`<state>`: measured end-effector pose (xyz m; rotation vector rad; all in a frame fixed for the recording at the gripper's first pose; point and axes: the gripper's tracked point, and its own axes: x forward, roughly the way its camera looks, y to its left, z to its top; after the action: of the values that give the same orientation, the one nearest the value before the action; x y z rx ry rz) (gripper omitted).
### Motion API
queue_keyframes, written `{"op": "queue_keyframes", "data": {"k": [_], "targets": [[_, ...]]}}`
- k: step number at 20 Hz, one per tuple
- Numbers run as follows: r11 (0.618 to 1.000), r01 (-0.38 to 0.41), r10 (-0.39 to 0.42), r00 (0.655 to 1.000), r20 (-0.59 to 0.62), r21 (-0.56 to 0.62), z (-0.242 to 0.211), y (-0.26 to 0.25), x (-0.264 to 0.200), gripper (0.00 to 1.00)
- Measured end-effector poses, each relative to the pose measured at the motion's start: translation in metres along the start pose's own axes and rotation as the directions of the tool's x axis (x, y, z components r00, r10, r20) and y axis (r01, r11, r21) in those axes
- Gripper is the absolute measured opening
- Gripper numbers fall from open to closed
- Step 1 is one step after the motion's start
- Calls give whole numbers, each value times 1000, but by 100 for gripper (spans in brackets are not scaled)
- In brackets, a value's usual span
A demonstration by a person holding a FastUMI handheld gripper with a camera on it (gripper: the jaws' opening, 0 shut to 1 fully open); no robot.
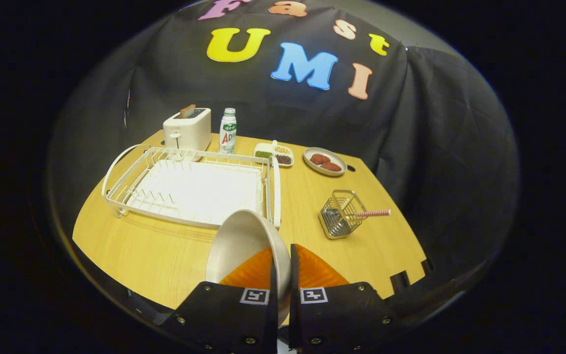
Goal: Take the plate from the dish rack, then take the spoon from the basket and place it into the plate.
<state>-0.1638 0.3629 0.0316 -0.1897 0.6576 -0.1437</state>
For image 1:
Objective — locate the white bottle green label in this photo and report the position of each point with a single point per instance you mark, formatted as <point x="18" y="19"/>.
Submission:
<point x="228" y="132"/>

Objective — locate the white drip tray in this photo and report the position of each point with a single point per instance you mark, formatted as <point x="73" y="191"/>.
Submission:
<point x="199" y="191"/>

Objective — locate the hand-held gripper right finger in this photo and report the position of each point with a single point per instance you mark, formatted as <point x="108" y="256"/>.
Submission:
<point x="294" y="305"/>

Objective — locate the brown bread slice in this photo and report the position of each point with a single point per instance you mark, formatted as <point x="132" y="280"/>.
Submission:
<point x="187" y="111"/>

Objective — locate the beige plate with meat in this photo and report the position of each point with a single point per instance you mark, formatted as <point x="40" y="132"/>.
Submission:
<point x="315" y="168"/>

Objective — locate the beige round plate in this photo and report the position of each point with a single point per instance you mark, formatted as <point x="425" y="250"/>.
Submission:
<point x="239" y="241"/>

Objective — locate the white divided spice dish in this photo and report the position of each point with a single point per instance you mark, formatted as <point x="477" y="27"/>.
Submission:
<point x="272" y="149"/>

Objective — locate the black backdrop cloth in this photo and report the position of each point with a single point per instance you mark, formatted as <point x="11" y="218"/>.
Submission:
<point x="435" y="147"/>

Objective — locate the red meat piece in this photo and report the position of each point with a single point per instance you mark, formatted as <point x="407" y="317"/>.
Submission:
<point x="320" y="159"/>
<point x="332" y="166"/>

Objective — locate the white toaster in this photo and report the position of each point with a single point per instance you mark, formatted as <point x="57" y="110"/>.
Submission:
<point x="192" y="130"/>

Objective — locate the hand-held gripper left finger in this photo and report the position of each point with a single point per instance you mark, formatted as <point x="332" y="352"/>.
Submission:
<point x="273" y="305"/>

